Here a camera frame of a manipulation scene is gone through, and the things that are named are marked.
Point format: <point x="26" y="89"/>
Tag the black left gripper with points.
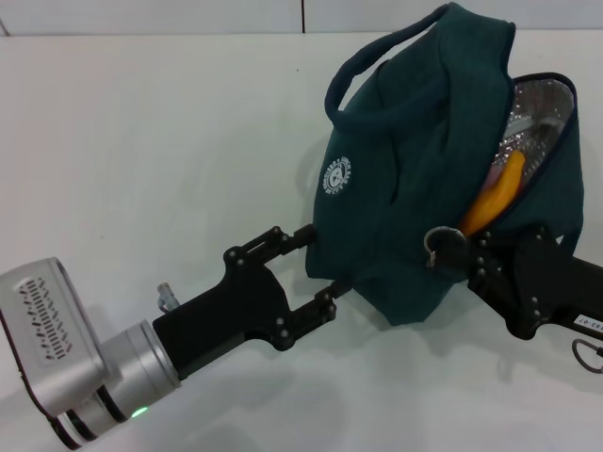
<point x="226" y="315"/>

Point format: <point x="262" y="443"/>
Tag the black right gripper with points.
<point x="565" y="292"/>

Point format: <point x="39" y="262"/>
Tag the yellow toy banana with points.
<point x="499" y="193"/>

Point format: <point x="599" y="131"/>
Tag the dark teal insulated lunch bag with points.
<point x="414" y="188"/>

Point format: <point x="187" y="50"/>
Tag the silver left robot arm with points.
<point x="132" y="376"/>

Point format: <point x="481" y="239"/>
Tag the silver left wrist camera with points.
<point x="47" y="329"/>

